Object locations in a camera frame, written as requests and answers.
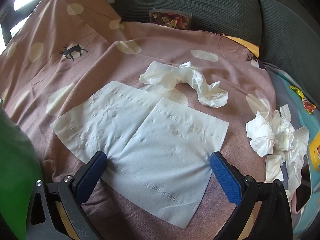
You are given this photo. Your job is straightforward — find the teal printed mat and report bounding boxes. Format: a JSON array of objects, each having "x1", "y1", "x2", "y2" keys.
[{"x1": 260, "y1": 62, "x2": 320, "y2": 240}]

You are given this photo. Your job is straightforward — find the dark green sofa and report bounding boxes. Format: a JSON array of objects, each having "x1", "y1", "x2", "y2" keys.
[{"x1": 114, "y1": 0, "x2": 320, "y2": 100}]

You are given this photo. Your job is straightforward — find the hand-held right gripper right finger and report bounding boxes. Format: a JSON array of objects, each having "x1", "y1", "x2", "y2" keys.
[{"x1": 209, "y1": 151, "x2": 293, "y2": 240}]

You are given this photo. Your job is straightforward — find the long crumpled white tissue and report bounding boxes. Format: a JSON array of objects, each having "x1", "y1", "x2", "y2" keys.
[{"x1": 139, "y1": 61, "x2": 229, "y2": 108}]

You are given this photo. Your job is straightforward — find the colourful candy wrapper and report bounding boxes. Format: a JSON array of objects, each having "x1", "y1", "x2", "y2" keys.
[{"x1": 289, "y1": 85, "x2": 316, "y2": 115}]

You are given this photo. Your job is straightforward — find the window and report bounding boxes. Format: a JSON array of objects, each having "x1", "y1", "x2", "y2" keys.
[{"x1": 0, "y1": 0, "x2": 58, "y2": 45}]

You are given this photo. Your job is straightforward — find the green plastic bowl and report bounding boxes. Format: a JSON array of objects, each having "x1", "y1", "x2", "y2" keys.
[{"x1": 0, "y1": 100, "x2": 44, "y2": 240}]

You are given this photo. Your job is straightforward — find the pink-edged dark phone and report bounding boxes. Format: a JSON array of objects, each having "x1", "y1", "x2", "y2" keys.
[{"x1": 291, "y1": 185, "x2": 312, "y2": 214}]

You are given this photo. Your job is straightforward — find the clear box of dried petals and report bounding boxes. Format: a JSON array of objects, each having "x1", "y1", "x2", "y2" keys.
[{"x1": 149, "y1": 9, "x2": 192, "y2": 30}]

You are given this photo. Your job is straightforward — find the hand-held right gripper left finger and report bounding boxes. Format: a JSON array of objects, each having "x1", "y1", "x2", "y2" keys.
[{"x1": 25, "y1": 151, "x2": 108, "y2": 240}]

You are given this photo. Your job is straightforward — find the pink dotted deer blanket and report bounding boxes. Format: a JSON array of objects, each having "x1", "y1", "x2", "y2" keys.
[{"x1": 0, "y1": 0, "x2": 278, "y2": 240}]

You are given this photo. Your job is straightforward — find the yellow cloth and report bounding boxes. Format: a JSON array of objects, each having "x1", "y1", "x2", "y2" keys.
[{"x1": 226, "y1": 35, "x2": 260, "y2": 55}]

